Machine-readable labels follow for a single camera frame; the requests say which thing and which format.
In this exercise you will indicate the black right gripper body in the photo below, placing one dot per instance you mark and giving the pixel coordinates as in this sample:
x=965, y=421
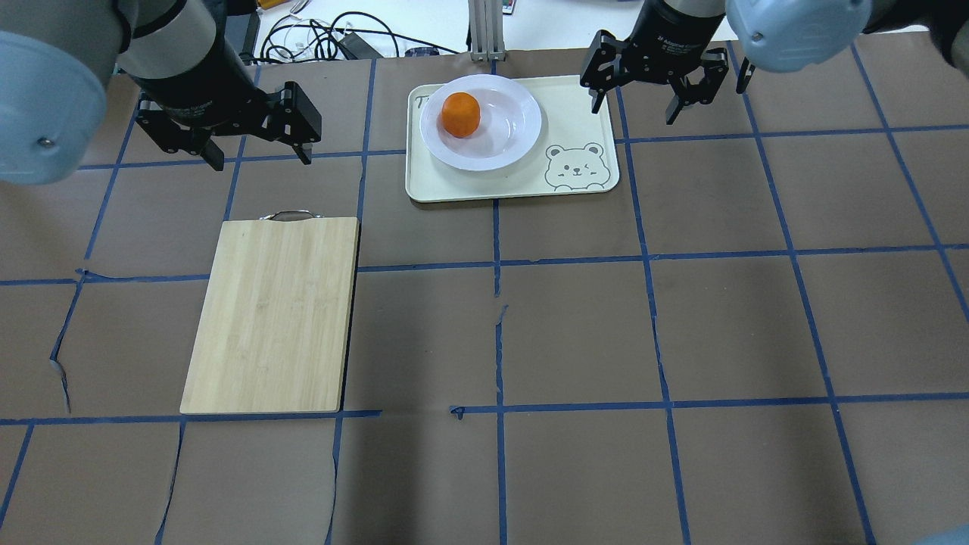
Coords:
x=669, y=34

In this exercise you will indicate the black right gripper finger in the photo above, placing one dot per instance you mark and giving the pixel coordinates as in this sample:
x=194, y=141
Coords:
x=683, y=98
x=598, y=96

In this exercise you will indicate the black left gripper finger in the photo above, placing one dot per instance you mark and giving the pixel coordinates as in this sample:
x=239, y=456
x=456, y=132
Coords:
x=211, y=153
x=302, y=145

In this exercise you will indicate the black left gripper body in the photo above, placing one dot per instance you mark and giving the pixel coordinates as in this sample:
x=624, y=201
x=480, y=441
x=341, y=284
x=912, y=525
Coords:
x=198, y=85

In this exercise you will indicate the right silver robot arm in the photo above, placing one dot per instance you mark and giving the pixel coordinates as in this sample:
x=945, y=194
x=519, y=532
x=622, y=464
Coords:
x=787, y=36

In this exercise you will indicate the aluminium frame post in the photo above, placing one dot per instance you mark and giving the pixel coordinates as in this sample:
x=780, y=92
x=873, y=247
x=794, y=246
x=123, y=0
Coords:
x=486, y=31

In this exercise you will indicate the white round plate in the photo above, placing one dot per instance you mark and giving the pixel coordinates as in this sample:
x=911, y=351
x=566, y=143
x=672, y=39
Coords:
x=511, y=122

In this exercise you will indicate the bamboo cutting board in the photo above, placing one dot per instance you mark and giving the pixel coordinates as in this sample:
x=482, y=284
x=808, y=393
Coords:
x=274, y=332

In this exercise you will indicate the orange fruit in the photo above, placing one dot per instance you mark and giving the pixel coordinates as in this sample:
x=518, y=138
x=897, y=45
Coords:
x=460, y=115

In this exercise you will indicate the cream bear tray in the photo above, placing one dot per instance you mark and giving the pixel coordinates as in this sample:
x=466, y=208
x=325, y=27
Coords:
x=575, y=153

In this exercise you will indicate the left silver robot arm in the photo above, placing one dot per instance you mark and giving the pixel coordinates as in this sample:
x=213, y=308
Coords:
x=58, y=58

